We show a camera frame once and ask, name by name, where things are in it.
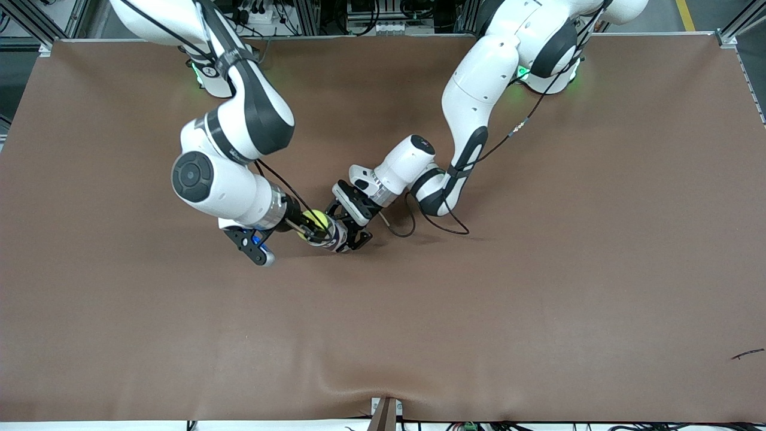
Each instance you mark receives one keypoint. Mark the white blue tennis ball can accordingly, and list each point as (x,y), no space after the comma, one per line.
(335,237)

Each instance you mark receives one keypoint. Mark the aluminium frame post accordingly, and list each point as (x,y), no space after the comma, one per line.
(306,18)
(464,15)

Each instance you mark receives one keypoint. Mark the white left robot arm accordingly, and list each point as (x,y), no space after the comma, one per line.
(479,90)

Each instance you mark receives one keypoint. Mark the small dark twig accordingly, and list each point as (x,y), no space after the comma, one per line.
(748,354)

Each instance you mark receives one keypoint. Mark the white power strip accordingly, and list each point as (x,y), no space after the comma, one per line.
(261,15)

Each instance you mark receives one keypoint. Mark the aluminium frame profile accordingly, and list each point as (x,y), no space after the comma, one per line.
(727,37)
(31,24)

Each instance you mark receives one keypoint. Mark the yellow tennis ball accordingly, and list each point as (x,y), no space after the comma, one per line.
(314,220)

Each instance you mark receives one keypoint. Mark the white terminal block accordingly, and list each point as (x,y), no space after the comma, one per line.
(395,27)

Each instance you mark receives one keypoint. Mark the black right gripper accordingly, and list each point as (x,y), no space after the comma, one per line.
(292,210)

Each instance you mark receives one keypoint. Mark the grey table edge bracket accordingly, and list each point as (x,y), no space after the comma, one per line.
(386,416)

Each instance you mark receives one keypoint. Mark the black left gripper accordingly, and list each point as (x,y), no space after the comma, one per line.
(354,229)

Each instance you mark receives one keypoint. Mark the brown table mat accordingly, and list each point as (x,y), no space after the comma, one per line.
(383,329)

